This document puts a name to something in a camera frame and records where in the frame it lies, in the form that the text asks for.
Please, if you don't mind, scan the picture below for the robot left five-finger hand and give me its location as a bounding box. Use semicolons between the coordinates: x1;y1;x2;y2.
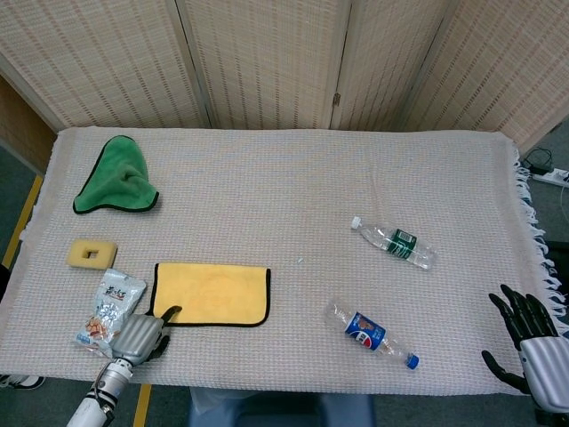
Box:
109;304;184;367

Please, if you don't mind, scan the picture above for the blue grey robot torso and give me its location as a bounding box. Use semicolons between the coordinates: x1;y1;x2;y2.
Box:
186;385;377;427

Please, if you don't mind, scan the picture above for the woven bamboo folding screen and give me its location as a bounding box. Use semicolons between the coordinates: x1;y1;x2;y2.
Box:
0;0;569;155

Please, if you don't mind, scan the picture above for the white power strip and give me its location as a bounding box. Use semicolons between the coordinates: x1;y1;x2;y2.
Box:
531;167;569;187

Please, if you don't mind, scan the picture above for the white and black shoe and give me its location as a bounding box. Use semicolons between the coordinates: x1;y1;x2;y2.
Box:
0;373;46;391

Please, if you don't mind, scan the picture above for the green cloth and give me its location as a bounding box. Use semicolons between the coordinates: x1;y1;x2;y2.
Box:
72;135;160;215

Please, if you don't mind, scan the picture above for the robot right five-finger hand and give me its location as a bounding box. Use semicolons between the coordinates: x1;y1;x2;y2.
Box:
481;284;569;414

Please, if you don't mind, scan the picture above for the black power adapter with cable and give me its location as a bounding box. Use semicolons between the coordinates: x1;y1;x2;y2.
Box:
519;146;555;175

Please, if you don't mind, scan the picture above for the yellow sponge with hole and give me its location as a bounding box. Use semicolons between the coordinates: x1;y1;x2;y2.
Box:
68;238;119;270

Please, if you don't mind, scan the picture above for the yellow cloth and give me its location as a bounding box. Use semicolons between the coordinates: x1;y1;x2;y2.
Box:
149;262;272;329

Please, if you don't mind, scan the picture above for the brown wooden board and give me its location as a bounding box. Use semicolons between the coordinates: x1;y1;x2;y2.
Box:
0;75;57;174

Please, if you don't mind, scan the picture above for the white snack bag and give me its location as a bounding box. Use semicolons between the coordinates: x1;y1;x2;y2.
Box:
74;268;148;359

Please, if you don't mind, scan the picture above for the white woven tablecloth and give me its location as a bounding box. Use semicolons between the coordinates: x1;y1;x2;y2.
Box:
0;126;569;397

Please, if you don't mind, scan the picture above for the clear bottle blue Pepsi label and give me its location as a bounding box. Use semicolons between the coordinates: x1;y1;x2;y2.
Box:
326;300;421;370

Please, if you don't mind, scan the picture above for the clear bottle green label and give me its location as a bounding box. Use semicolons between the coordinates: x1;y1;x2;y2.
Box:
349;215;437;271

